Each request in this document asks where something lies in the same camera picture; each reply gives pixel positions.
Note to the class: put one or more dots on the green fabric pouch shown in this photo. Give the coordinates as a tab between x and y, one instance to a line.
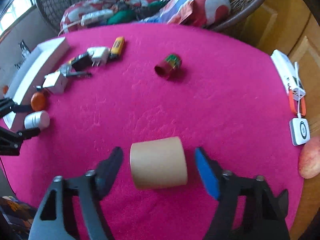
155	5
118	17

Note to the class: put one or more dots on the white square device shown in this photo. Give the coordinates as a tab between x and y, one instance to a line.
298	131

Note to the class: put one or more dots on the small white box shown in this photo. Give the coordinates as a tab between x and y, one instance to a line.
56	83

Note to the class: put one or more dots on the white charger plug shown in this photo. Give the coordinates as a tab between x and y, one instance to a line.
98	55

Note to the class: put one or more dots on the white cardboard tray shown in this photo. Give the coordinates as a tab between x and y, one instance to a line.
37	55

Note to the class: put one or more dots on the wicker hanging chair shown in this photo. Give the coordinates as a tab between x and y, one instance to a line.
250	2

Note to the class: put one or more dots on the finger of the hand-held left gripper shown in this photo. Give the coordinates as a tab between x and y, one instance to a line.
29	132
10	106

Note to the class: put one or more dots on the wooden door panel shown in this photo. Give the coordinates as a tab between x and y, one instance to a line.
270	12

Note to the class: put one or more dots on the white plastic bottle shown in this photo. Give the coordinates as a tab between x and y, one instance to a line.
35	120

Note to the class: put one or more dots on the red yellow apple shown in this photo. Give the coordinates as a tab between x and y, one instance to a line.
310	158

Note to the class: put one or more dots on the orange tangerine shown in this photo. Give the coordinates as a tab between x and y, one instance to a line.
38	101

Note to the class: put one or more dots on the black white cat holder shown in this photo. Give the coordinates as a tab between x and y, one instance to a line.
23	46

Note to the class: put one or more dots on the yellow black lighter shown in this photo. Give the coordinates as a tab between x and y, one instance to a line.
117	46

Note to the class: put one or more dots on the red white seat cushion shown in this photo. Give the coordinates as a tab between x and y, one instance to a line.
215	0

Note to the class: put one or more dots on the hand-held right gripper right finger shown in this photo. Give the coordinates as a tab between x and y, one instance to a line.
207	175

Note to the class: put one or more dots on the black yellow plaid cloth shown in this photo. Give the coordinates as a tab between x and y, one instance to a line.
12	212

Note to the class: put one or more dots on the brown tape roll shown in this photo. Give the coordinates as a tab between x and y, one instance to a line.
158	163

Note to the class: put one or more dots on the black charger plug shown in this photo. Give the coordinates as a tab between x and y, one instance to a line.
81	62

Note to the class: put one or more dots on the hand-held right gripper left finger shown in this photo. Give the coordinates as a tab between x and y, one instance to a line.
110	170

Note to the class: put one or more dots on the clear black pen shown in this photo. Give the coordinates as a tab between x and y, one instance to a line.
80	74

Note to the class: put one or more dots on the colourful checked cloth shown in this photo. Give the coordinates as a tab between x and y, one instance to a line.
180	12

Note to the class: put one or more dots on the small orange round object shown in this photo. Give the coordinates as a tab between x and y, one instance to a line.
5	89

